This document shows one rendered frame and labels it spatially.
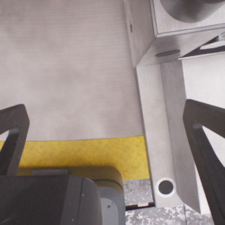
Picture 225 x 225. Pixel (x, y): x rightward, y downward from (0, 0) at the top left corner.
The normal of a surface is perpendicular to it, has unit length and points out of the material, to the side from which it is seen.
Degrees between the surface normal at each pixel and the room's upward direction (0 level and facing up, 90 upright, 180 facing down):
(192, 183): 72
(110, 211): 0
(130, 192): 0
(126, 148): 0
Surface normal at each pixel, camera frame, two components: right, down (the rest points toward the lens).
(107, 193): 0.11, -0.62
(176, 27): 0.00, 0.07
